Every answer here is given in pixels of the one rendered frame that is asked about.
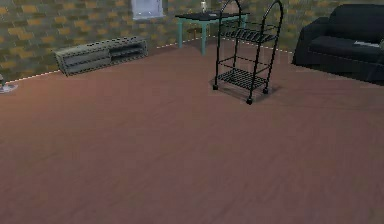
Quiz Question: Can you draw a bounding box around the white window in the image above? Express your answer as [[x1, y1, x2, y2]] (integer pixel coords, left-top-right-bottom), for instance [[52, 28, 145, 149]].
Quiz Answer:
[[130, 0, 165, 21]]

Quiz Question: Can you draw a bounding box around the black sofa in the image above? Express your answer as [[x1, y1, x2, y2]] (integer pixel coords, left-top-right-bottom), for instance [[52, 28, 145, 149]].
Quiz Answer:
[[292, 3, 384, 83]]

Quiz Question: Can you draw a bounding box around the pale plant pot base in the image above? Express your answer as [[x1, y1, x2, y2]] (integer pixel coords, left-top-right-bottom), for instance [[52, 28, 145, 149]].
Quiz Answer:
[[0, 74, 19, 95]]

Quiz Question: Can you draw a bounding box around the teal table with black top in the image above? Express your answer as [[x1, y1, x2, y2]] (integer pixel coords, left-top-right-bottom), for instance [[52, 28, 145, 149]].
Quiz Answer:
[[175, 11, 250, 57]]

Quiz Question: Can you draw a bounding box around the white paper on sofa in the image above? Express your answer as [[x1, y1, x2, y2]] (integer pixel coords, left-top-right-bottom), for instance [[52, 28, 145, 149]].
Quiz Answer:
[[353, 40, 381, 49]]

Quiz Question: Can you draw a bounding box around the grey low shelf unit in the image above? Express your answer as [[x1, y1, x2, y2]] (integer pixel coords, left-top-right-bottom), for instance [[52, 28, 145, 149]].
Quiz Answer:
[[53, 36, 149, 77]]

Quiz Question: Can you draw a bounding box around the black wire trolley cart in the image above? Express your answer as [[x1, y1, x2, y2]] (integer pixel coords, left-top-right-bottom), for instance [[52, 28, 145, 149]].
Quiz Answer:
[[212, 0, 285, 106]]

